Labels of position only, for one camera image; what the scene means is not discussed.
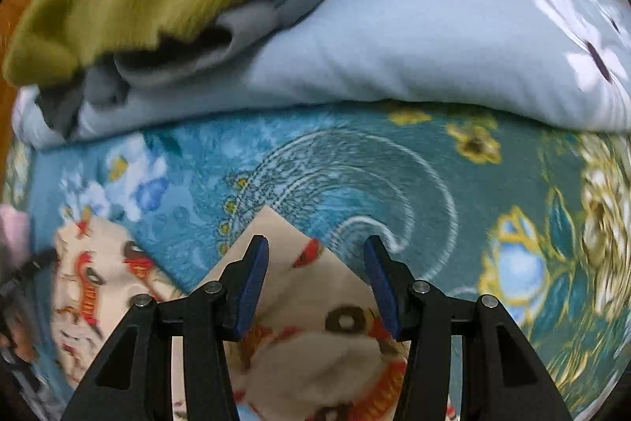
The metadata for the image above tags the teal floral blanket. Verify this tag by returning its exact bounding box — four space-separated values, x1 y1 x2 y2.
0 100 631 421

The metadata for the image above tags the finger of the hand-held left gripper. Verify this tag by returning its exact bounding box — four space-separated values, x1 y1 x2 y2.
17 247 61 276

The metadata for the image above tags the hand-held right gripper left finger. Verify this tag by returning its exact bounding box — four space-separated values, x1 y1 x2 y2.
59 234 270 421

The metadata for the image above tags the grey garment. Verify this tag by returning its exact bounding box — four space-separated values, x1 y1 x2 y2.
38 0 357 142

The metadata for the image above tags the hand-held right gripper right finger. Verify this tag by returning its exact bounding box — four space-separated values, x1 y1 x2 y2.
364 234 575 421

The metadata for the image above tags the beige cartoon print garment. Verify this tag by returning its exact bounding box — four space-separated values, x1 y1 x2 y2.
52 204 412 421

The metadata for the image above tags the pink cloth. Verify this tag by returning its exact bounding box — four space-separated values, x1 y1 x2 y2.
0 203 31 269

